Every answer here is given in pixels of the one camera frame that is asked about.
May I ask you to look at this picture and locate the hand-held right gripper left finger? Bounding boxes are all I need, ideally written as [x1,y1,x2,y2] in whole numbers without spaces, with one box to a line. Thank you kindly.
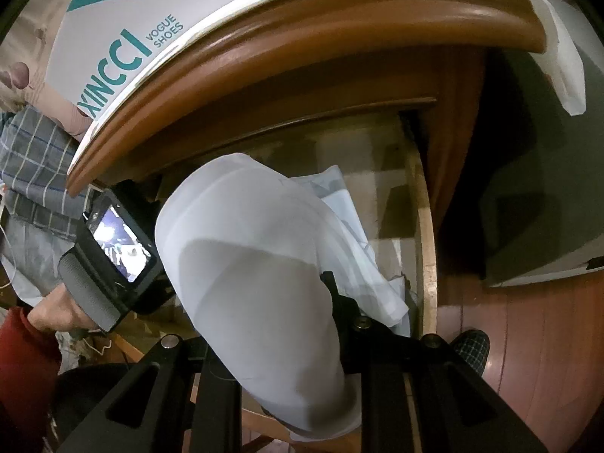
[57,333,243,453]

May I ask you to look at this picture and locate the brown wooden nightstand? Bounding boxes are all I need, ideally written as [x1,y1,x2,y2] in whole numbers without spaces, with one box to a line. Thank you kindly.
[66,0,548,341]

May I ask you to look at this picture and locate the person's left forearm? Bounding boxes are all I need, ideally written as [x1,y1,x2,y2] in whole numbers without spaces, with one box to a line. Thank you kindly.
[0,306,62,453]

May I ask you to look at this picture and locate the wooden drawer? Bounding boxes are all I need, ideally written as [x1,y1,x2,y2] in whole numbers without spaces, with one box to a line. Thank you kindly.
[108,108,439,453]

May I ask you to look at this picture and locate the person's left hand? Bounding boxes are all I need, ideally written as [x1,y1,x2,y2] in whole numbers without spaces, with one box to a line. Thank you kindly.
[26,285,92,338]

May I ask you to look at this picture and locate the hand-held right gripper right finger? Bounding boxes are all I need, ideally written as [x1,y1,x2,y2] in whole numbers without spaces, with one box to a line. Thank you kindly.
[321,271,550,453]

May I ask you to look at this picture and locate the plaid slipper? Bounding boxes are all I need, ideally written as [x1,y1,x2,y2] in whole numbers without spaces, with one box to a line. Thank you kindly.
[450,329,492,378]

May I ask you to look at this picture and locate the white cardboard box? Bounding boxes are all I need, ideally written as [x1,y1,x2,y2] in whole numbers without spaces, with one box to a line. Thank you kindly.
[47,0,359,128]

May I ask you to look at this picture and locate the grey plaid cloth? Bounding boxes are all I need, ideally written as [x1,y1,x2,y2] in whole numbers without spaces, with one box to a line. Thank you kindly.
[0,106,95,232]

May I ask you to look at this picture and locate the white and grey underwear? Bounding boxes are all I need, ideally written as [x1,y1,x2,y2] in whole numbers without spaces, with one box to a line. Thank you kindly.
[155,152,364,442]

